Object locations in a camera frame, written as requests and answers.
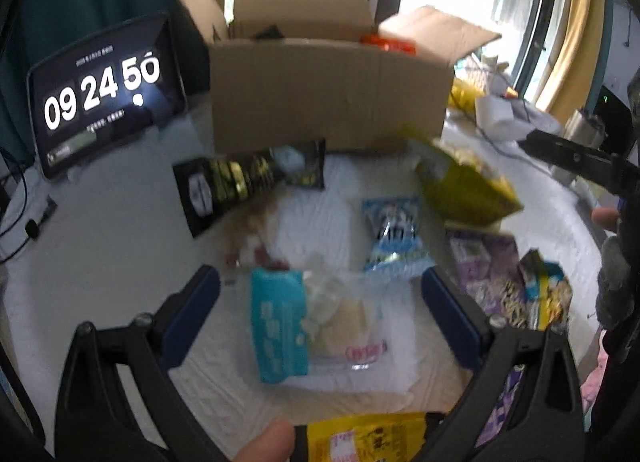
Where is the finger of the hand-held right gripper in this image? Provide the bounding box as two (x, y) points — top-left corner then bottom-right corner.
(520, 129), (627, 193)

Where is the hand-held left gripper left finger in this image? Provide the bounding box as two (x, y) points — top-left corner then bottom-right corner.
(54, 265), (222, 462)

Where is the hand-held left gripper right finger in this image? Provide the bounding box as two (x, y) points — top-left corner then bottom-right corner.
(421, 266), (587, 462)

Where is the purple snack packet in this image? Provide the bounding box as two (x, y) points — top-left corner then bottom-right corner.
(446, 231), (532, 448)

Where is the teal snack packet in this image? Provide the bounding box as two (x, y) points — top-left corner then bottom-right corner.
(249, 268), (312, 385)

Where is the clear rice cracker packet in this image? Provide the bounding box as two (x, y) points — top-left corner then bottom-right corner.
(300, 269), (418, 395)

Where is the black snack packet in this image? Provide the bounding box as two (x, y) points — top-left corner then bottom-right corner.
(172, 138), (327, 239)

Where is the orange snack packet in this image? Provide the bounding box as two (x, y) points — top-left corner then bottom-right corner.
(360, 33), (418, 56)

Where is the cardboard box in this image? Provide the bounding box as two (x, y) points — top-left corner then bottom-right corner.
(156, 0), (502, 155)

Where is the person's right hand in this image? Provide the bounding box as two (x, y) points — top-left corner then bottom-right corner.
(591, 207), (622, 233)

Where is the steel thermos tumbler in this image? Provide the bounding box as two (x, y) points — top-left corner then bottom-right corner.
(550, 108), (608, 187)

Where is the black device green light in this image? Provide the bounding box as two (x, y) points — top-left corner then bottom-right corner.
(597, 86), (632, 143)

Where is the yellow patterned snack packet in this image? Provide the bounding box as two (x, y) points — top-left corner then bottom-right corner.
(517, 248), (573, 333)

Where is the blue cartoon snack packet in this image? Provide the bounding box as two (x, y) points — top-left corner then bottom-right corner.
(361, 196), (435, 277)

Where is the yellow plastic bag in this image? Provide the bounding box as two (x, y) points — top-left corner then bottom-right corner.
(447, 76), (488, 110)

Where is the white mesh basket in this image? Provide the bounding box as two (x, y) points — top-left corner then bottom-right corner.
(456, 56), (496, 87)

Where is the yellow red label snack packet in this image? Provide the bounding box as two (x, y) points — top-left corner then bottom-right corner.
(306, 412), (432, 462)

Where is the tablet with clock display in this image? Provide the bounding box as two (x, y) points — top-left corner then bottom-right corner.
(26, 12), (188, 180)

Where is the black earphone cable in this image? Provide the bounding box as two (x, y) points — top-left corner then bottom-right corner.
(0, 149), (58, 263)

